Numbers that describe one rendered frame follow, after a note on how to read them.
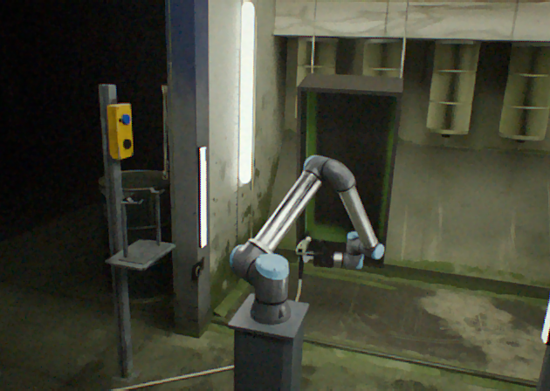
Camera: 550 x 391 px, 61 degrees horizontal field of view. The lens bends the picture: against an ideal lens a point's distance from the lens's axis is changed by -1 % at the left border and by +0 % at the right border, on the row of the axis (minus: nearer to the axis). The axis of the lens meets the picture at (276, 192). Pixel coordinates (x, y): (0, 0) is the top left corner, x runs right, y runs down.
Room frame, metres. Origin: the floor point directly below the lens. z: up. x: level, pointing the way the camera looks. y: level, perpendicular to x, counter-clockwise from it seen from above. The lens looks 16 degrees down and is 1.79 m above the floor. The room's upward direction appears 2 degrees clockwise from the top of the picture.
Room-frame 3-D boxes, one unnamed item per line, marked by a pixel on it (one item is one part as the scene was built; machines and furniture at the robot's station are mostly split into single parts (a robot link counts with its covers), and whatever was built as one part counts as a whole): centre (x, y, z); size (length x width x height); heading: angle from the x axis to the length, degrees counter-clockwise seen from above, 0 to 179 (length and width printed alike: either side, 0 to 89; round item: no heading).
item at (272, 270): (1.94, 0.01, 0.83); 0.17 x 0.15 x 0.18; 38
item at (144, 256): (2.23, 0.67, 0.95); 0.26 x 0.15 x 0.32; 164
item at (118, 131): (2.26, 0.77, 1.42); 0.12 x 0.06 x 0.26; 164
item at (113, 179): (2.27, 0.83, 0.82); 0.06 x 0.06 x 1.64; 74
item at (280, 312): (1.93, 0.01, 0.69); 0.19 x 0.19 x 0.10
